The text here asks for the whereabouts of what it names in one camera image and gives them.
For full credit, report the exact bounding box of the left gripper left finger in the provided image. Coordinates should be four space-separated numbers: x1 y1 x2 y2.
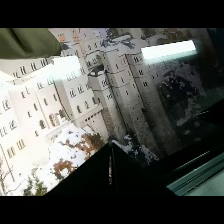
46 143 113 197

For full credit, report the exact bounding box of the beige garment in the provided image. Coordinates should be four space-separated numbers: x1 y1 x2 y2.
0 28 63 61

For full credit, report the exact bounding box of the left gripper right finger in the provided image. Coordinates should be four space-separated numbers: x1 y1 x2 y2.
111 142 170 197

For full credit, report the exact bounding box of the silver frame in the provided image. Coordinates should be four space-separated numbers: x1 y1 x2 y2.
166 151 224 197

